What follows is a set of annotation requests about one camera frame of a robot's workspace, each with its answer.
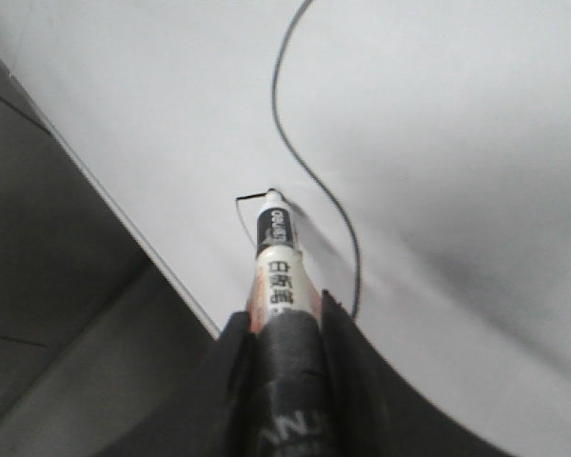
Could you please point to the white whiteboard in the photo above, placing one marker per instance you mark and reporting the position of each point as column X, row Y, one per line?
column 427, row 142

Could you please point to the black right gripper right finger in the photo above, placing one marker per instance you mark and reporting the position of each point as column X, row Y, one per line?
column 377, row 412

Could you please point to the white black whiteboard marker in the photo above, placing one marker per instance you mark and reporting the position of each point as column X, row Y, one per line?
column 287, row 401

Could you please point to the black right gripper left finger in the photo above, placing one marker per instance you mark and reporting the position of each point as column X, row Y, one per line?
column 203, row 417

